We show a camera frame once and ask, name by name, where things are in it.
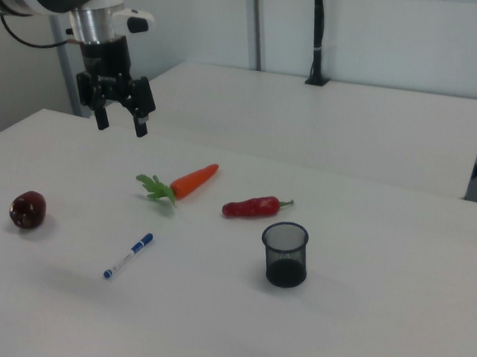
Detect grey partition frame post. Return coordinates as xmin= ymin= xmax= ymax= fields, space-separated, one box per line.
xmin=237 ymin=0 xmax=274 ymax=73

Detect red toy chili pepper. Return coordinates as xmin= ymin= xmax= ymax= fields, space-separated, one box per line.
xmin=221 ymin=191 xmax=296 ymax=225

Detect black pole with base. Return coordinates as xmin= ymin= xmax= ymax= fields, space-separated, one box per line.
xmin=304 ymin=0 xmax=336 ymax=88

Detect black mesh pen cup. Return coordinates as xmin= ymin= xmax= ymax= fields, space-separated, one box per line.
xmin=257 ymin=219 xmax=312 ymax=290

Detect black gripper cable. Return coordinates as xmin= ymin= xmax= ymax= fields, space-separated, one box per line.
xmin=0 ymin=12 xmax=77 ymax=51

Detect grey metal frame post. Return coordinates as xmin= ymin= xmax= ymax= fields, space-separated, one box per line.
xmin=42 ymin=13 xmax=98 ymax=119

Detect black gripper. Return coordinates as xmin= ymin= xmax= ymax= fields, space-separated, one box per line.
xmin=71 ymin=30 xmax=163 ymax=140

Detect orange toy carrot green leaves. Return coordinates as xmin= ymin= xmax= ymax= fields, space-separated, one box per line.
xmin=133 ymin=157 xmax=221 ymax=212

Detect dark red toy apple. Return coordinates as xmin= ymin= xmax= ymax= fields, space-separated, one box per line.
xmin=7 ymin=188 xmax=50 ymax=232

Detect blue white marker pen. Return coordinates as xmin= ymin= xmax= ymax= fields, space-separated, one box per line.
xmin=102 ymin=228 xmax=155 ymax=284

